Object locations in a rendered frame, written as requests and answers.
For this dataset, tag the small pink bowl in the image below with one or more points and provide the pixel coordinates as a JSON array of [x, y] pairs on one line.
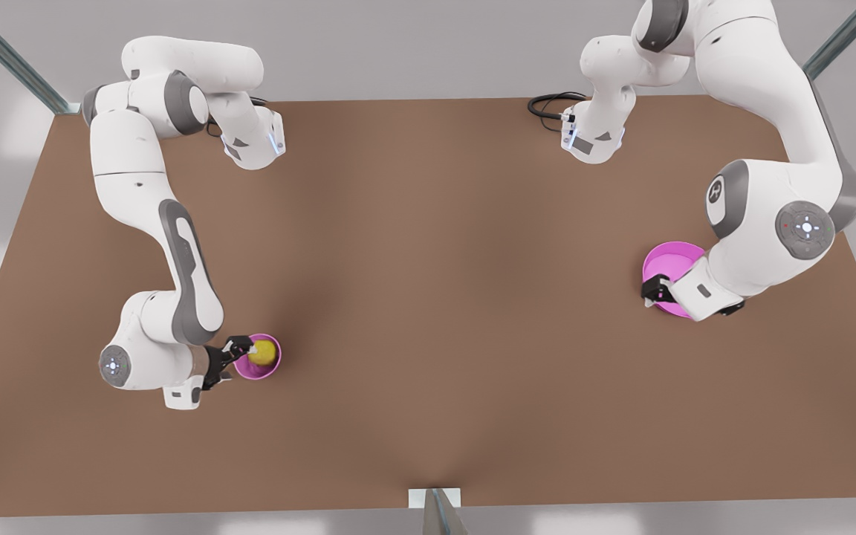
[[268, 371]]

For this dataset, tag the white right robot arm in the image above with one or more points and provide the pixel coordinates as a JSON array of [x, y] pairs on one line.
[[131, 186]]

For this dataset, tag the pink plate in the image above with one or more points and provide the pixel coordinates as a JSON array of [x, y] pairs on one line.
[[669, 260]]

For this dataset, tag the yellow apple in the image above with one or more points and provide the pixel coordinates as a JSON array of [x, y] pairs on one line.
[[264, 353]]

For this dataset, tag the silver frame post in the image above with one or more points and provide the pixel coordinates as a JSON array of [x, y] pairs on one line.
[[4, 53], [437, 513], [844, 33]]

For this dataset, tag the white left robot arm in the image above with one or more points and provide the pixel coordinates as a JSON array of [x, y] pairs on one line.
[[762, 89]]

